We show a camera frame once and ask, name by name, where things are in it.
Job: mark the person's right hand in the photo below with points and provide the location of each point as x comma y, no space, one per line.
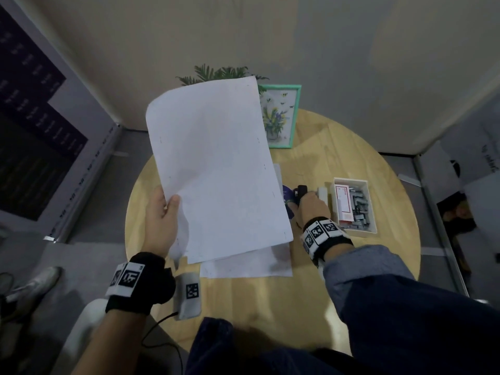
312,208

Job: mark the person's left hand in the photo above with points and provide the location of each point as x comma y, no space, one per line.
156,226

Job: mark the person's right fingers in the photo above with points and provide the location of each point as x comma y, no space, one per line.
300,201

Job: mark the person's left thumb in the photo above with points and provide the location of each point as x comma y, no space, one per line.
173,210

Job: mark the black and blue stapler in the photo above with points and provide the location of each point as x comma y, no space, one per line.
291,197

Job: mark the white paper sheet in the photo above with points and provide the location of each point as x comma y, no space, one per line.
218,167
254,265

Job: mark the person's right forearm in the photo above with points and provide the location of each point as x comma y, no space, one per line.
398,312

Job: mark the person's left forearm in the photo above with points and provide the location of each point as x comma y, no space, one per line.
111,343

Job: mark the small white box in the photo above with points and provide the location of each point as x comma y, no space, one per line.
323,196

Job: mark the black right wrist band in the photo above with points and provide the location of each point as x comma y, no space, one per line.
326,236

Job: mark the black wrist band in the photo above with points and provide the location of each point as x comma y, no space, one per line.
326,236
146,283

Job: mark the red and white staple box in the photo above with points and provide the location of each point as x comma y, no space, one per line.
343,205

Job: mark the pile of grey staple strips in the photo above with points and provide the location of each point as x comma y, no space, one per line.
361,208

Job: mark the white open tray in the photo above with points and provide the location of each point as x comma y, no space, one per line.
372,206

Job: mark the black left wrist band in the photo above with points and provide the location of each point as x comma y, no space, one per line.
146,283

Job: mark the grey device with marker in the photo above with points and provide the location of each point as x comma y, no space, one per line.
188,294

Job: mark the teal framed flower picture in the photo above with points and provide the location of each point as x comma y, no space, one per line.
278,117

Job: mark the green potted plant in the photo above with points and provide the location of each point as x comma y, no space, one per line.
218,73

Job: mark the dark blue trousers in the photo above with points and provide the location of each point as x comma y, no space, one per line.
234,351

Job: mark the large dark poster board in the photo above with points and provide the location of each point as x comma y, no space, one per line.
43,124

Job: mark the white chair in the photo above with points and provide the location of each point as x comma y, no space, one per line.
80,339

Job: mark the grey shoe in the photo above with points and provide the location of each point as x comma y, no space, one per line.
33,290

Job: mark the grey panel with metal rail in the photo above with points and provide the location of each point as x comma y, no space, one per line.
465,171

